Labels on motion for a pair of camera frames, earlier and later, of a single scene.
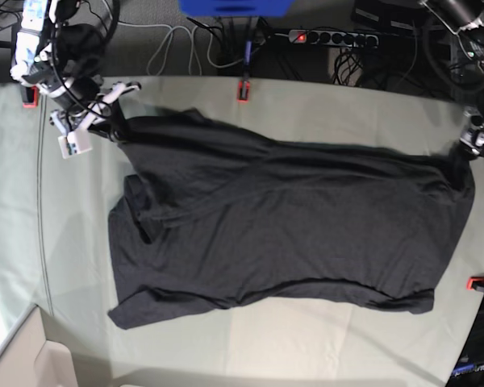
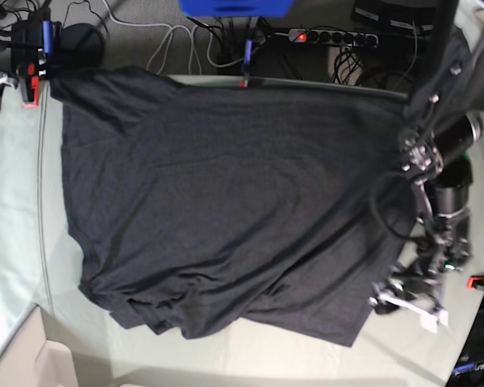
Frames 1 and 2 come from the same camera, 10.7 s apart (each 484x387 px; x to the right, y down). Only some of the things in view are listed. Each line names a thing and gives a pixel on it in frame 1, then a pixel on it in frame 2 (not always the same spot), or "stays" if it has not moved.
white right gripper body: x=476 y=135 -> x=431 y=321
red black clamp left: x=30 y=97 stays
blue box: x=235 y=8 stays
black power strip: x=334 y=38 stays
